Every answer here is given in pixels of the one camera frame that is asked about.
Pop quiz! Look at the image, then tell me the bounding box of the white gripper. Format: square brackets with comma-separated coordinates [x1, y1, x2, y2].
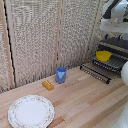
[100, 17, 128, 42]

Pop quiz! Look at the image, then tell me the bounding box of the yellow bowl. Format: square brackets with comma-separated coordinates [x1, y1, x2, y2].
[95, 50, 113, 63]

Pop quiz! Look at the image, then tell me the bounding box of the black dish rack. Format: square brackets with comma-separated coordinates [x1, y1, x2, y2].
[79, 37, 128, 85]

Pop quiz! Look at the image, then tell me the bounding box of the white floral rim plate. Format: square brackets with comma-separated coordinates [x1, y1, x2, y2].
[7, 94, 56, 128]

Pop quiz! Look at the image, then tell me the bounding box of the blue cup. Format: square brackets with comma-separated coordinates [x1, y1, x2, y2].
[55, 66, 68, 84]

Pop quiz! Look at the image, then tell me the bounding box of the white rounded object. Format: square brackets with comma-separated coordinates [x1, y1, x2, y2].
[109, 103, 128, 128]

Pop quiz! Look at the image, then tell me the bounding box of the woven folding screen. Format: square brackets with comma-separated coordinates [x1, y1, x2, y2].
[0, 0, 128, 94]

